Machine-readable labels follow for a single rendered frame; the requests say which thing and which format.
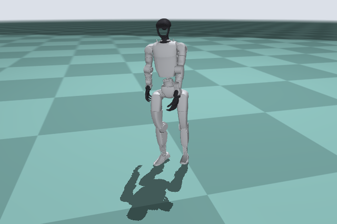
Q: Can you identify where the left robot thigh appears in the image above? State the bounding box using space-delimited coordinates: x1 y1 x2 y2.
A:
177 89 189 131

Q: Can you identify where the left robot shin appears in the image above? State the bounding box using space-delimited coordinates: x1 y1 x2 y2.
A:
180 123 189 155

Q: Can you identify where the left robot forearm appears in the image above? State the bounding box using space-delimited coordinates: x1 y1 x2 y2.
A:
174 66 184 95

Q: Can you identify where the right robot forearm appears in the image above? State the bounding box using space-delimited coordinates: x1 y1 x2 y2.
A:
144 72 153 89

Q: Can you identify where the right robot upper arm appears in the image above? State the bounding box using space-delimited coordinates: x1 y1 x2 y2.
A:
144 44 153 74

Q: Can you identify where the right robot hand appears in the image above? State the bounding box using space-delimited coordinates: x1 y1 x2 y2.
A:
145 85 151 102

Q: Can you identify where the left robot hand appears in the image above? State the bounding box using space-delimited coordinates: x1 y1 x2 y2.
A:
166 90 181 111

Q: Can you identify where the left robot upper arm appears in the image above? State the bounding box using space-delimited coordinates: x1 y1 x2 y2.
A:
174 43 187 74

